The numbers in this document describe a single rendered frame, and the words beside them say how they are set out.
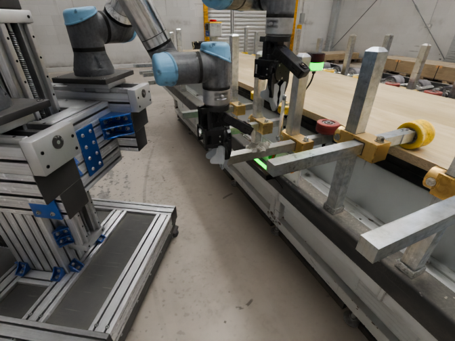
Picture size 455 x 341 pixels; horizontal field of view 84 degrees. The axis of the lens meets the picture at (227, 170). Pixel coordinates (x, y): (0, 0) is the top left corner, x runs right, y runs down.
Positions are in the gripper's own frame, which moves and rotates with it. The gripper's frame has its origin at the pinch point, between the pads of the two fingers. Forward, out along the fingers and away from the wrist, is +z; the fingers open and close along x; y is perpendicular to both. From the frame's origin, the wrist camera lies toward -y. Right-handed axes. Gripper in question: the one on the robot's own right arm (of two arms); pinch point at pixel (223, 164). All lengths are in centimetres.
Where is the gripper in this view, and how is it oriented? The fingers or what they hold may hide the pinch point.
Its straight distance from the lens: 80.8
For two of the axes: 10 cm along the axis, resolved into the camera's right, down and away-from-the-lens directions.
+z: 0.0, 8.6, 5.1
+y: -9.1, 2.1, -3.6
